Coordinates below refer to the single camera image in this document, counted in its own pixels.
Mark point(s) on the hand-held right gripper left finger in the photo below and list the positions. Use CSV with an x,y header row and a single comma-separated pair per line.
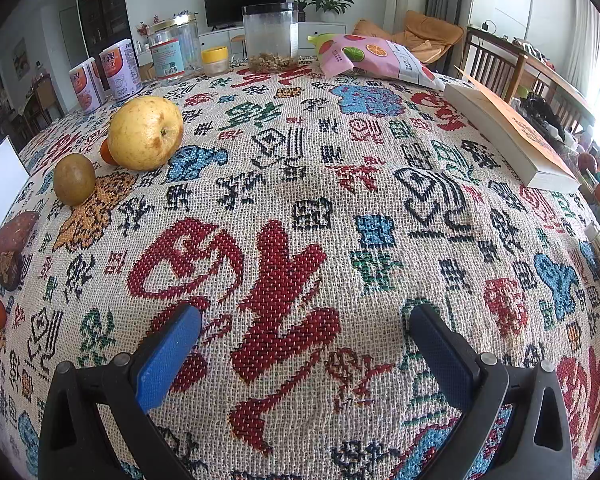
x,y
167,355

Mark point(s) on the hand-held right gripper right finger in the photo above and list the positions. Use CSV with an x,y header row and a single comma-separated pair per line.
x,y
445,355

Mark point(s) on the dark passion fruit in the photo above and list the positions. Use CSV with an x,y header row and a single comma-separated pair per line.
x,y
9,271

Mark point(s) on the purple sweet potato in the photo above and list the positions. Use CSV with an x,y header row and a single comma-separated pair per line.
x,y
12,234

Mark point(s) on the white cardboard box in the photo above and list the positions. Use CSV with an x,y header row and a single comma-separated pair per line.
x,y
0,195

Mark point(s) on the brown kiwi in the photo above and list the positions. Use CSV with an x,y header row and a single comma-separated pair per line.
x,y
74,180

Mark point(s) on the printed woven blanket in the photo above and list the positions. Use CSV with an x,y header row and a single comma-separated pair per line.
x,y
305,185

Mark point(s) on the yellow pear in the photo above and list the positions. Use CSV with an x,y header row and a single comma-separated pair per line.
x,y
145,132

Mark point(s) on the orange book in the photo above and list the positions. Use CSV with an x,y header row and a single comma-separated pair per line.
x,y
515,135

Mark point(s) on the dark red apple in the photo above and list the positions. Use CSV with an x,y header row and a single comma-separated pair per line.
x,y
587,162

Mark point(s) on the basket of dark items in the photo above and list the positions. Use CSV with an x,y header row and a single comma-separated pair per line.
x,y
540,112

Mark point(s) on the pink can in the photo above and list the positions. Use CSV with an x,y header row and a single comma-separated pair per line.
x,y
122,69
86,85

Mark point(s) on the wooden chairs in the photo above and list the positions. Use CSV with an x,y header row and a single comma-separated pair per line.
x,y
510,70

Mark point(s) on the small yellow-lid jar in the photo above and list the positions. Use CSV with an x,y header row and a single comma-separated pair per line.
x,y
215,60

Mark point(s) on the glass jar with blue label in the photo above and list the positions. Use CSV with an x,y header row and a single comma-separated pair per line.
x,y
172,52

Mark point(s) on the pink snack bag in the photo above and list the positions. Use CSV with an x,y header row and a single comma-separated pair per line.
x,y
375,57

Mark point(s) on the walnuts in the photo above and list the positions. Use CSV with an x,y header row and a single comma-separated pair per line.
x,y
272,61

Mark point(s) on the wooden stool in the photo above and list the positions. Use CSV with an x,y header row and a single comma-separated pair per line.
x,y
237,42

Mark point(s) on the orange lounge chair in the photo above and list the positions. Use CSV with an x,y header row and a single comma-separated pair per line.
x,y
420,35

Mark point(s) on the red flower arrangement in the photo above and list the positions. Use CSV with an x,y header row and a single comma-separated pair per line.
x,y
145,27

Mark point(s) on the clear jar with black lid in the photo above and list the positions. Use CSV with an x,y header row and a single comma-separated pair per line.
x,y
271,30

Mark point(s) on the white television cabinet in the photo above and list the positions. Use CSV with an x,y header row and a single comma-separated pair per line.
x,y
325,30

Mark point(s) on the white curtain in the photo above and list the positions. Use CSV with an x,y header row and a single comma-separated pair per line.
x,y
585,35

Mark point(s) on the dark glass cabinet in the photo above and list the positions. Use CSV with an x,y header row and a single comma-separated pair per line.
x,y
100,5

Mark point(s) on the black television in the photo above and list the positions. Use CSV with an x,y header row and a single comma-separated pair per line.
x,y
245,4

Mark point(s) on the large green potted plant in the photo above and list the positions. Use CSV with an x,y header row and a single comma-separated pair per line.
x,y
330,2

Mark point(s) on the small dark potted plant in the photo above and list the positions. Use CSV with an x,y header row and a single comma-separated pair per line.
x,y
301,7

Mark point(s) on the framed wall picture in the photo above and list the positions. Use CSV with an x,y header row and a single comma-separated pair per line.
x,y
21,57

